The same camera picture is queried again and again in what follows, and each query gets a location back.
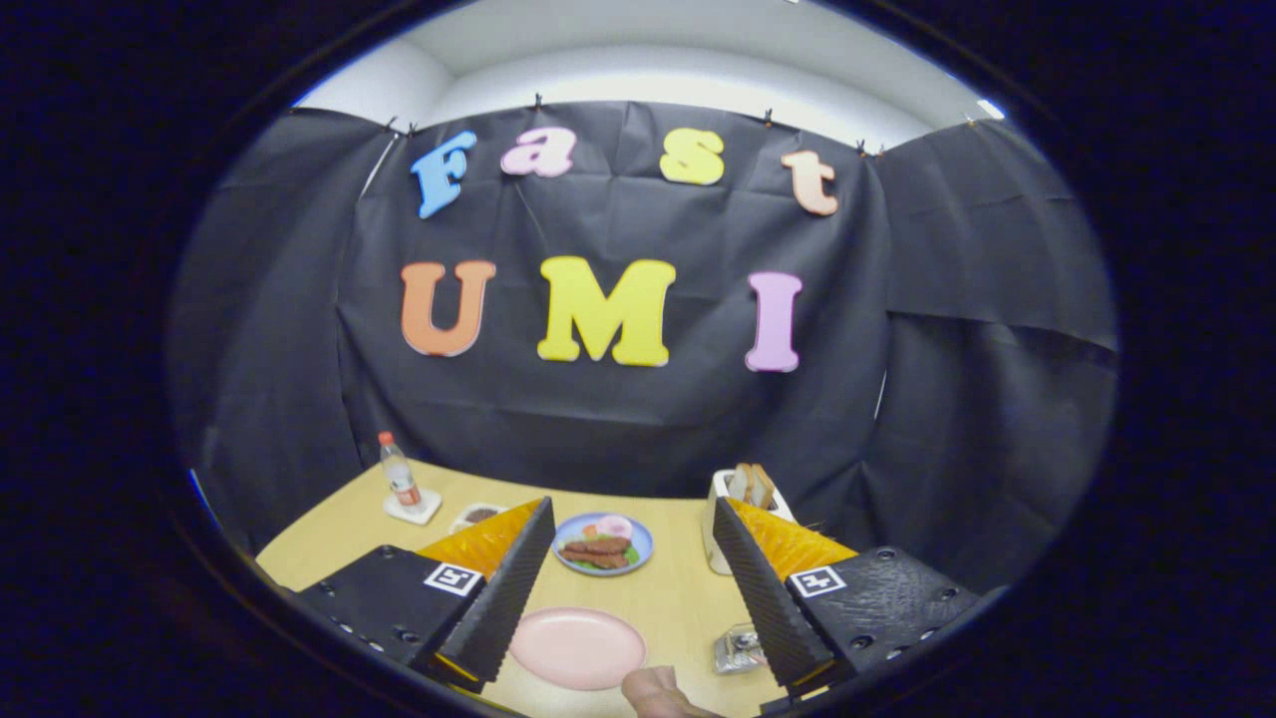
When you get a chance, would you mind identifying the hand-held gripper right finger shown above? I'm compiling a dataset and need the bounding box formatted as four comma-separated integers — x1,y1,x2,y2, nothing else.
712,497,983,699

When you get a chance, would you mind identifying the blue plate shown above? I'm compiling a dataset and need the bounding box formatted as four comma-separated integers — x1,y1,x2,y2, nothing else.
551,512,655,577

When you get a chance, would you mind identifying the cream toaster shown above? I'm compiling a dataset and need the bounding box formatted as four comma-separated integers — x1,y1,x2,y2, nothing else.
701,469,796,576

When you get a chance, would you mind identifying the black backdrop cloth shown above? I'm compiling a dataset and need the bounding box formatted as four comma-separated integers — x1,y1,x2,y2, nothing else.
164,100,1122,599

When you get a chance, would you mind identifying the metal wire basket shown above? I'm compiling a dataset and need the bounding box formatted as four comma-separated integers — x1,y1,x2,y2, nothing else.
714,623,771,675

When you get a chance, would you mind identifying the white square coaster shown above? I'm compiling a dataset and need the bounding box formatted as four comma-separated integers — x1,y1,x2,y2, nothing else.
383,488,444,527

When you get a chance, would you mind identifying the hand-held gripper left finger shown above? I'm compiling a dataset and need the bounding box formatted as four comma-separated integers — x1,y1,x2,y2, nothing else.
296,496,557,694

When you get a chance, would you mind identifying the white divided tray with grains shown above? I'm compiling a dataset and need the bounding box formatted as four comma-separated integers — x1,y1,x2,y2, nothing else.
449,503,509,535

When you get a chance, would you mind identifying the clear water bottle red label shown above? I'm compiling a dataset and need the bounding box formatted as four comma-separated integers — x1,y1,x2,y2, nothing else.
377,431,424,510

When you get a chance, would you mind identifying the pink plate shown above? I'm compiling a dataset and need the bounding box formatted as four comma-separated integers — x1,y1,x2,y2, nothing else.
509,606,649,691

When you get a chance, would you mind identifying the green lettuce leaf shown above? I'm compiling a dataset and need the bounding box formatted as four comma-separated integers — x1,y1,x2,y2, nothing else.
558,534,641,572

